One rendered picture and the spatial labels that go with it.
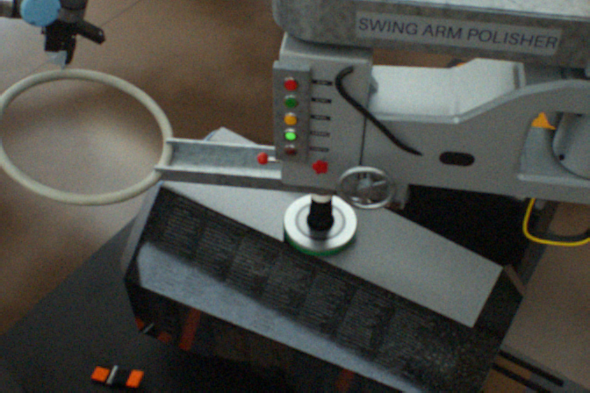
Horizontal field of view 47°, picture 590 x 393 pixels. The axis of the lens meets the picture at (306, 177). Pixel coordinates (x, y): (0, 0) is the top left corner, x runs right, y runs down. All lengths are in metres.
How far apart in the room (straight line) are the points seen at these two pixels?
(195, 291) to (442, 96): 0.99
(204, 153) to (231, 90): 1.85
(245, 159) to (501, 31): 0.84
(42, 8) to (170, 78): 2.25
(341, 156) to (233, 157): 0.41
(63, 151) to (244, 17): 1.45
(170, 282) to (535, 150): 1.15
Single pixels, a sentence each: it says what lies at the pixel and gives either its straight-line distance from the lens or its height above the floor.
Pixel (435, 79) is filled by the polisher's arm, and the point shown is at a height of 1.38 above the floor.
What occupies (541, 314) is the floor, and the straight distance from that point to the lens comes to 3.01.
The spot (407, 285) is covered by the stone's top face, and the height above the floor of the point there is 0.80.
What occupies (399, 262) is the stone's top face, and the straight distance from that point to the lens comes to 2.00.
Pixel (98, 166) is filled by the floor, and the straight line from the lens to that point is 3.48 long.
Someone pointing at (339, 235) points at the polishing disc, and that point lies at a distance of 1.99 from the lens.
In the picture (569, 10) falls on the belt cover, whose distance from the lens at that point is 1.45.
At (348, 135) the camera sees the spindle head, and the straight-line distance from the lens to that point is 1.61.
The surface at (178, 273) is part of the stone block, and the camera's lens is 2.18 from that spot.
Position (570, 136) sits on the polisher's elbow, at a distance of 1.71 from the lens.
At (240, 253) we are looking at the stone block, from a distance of 2.08.
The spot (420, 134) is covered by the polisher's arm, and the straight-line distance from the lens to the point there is 1.61.
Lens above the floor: 2.40
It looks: 46 degrees down
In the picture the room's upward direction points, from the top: 2 degrees clockwise
